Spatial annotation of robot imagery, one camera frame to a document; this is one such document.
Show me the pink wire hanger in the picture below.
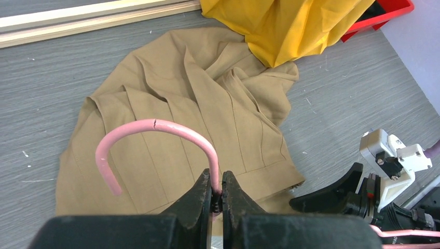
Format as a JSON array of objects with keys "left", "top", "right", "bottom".
[{"left": 95, "top": 119, "right": 439, "bottom": 248}]

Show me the tan brown garment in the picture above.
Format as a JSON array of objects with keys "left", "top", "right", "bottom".
[{"left": 56, "top": 27, "right": 305, "bottom": 216}]

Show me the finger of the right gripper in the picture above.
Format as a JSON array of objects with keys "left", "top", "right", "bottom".
[{"left": 289, "top": 162, "right": 363, "bottom": 214}]

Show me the aluminium rail frame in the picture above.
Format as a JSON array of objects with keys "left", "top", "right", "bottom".
[{"left": 402, "top": 176, "right": 439, "bottom": 209}]

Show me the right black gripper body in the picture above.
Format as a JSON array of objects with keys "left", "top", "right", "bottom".
[{"left": 343, "top": 173, "right": 437, "bottom": 231}]

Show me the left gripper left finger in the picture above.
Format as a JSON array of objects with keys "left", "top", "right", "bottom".
[{"left": 29, "top": 169, "right": 212, "bottom": 248}]

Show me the red plastic bin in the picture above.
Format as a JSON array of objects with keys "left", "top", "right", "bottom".
[{"left": 340, "top": 0, "right": 415, "bottom": 42}]

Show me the yellow pleated skirt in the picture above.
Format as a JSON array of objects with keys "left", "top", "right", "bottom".
[{"left": 200, "top": 0, "right": 373, "bottom": 67}]

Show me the wooden clothes rack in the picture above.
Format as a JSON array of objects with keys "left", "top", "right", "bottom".
[{"left": 1, "top": 1, "right": 201, "bottom": 48}]

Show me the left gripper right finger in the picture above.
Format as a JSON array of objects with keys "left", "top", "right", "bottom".
[{"left": 222, "top": 171, "right": 382, "bottom": 248}]

